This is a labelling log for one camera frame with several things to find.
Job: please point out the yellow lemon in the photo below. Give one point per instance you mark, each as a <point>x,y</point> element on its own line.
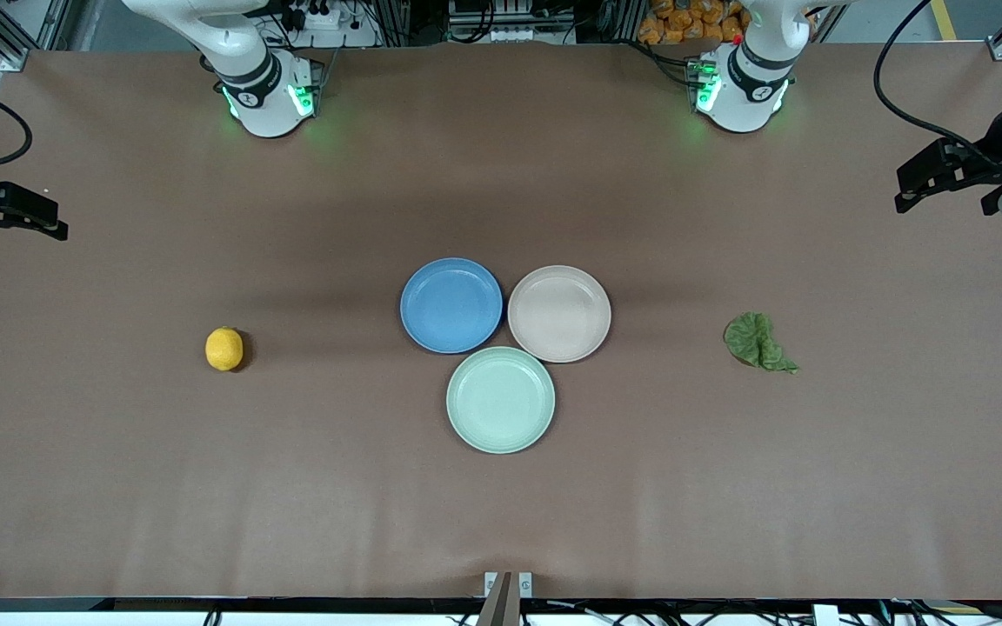
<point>224,349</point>

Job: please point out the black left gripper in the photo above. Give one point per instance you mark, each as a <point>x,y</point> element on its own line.
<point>989,157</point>

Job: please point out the blue plate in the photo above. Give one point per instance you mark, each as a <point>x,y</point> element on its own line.
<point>451,305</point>

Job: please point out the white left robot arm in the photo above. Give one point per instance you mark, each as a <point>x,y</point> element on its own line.
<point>749,87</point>

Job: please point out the bag of oranges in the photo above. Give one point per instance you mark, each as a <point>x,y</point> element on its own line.
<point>692,22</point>

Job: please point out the small white box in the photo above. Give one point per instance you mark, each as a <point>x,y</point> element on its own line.
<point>825,616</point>

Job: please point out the green lettuce leaf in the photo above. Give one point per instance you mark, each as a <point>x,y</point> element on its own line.
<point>753,341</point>

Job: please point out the metal table edge bracket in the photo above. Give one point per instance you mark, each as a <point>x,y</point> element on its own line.
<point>508,587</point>

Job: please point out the pale green plate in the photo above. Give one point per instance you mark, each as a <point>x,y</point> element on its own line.
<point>501,400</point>

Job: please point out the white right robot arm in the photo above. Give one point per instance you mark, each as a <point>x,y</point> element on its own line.
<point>266,96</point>

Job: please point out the beige plate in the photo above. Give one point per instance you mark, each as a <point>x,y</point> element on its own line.
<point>559,313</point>

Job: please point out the white power strip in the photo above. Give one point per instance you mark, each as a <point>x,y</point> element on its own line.
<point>317,16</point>

